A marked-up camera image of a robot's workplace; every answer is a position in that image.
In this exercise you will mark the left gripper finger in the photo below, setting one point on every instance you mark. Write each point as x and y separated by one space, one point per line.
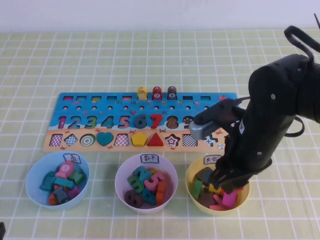
2 228

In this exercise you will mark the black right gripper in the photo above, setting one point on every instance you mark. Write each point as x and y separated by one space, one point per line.
240 172

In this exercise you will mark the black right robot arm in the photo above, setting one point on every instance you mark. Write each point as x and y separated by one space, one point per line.
272 112

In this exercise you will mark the brown wooden shape piece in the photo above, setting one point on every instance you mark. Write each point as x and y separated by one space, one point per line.
206 200

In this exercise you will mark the coral wooden shape piece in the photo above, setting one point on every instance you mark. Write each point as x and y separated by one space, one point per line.
220 207

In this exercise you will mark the paper label on yellow bowl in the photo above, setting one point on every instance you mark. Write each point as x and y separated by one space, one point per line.
211 160

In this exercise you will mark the yellow plastic bowl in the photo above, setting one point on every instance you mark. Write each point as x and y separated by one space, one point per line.
195 202

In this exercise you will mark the light blue plastic bowl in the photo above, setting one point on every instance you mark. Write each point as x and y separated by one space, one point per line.
35 180

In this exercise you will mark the orange wooden number piece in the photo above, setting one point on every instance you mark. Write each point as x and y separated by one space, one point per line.
161 191

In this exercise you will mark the yellow wooden number piece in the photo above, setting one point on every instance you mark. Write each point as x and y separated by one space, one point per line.
153 172

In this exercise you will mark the paper label on pink bowl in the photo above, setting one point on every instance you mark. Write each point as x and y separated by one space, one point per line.
150 158

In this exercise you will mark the pale pink plastic bowl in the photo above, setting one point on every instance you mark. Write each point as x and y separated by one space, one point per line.
145 209

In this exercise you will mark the paper label on blue bowl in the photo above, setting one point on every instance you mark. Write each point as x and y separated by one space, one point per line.
72 158

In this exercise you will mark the blue wooden puzzle board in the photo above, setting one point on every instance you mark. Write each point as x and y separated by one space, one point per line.
102 112

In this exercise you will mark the yellow wooden equals sign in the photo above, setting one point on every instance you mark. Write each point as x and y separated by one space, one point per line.
215 191

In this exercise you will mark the magenta wooden square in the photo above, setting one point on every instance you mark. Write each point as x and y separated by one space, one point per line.
229 199

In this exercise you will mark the dark teal wooden diamond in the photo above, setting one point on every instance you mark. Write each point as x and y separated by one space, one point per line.
203 175

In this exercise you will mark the green wooden shape block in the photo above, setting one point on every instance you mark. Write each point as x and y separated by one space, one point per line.
197 188

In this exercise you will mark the orange wooden fish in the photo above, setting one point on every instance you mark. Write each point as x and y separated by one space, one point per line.
52 199

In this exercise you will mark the teal wooden fish white stripes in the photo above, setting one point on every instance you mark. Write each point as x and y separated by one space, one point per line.
47 182

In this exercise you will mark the pink wooden number five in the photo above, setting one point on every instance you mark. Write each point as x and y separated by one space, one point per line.
153 181

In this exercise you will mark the dark grey wooden fish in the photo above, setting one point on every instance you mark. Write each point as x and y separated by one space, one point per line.
61 195

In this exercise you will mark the teal wooden number four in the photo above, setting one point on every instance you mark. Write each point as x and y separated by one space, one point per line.
150 197

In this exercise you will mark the plain teal wooden fish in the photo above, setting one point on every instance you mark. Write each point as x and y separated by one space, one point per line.
63 182

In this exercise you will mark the red wooden triangle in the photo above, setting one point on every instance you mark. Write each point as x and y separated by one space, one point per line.
155 141

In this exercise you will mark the purple wooden fish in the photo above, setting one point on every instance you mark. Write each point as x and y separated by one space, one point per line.
75 191

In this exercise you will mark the green wooden number three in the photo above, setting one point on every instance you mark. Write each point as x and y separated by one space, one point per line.
135 185

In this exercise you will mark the pink wooden fish five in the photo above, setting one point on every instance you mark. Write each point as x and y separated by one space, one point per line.
64 168

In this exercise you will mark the brown wooden number eight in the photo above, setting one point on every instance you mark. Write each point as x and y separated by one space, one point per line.
133 199

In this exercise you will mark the red wooden number seven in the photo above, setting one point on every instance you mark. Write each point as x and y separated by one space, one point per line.
157 121

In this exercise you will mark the green wooden fish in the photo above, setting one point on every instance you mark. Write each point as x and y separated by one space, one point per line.
76 176

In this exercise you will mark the yellow wooden pentagon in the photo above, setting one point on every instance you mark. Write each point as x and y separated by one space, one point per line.
138 140

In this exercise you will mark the brown wooden fish eight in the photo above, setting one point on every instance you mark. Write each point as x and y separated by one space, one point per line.
172 93

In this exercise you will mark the dark blue wooden number six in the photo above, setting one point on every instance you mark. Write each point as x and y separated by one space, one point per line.
137 122

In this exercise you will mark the red wooden fish seven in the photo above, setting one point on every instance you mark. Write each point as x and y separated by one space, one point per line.
157 93

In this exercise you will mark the yellow wooden fish six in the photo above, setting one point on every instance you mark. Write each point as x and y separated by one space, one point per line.
142 93

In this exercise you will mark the teal wooden heart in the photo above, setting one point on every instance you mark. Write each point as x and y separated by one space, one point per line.
105 137

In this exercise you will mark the green checked tablecloth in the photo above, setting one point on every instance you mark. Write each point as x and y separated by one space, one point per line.
125 62

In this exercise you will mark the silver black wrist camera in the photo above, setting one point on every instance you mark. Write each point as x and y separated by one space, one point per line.
200 130

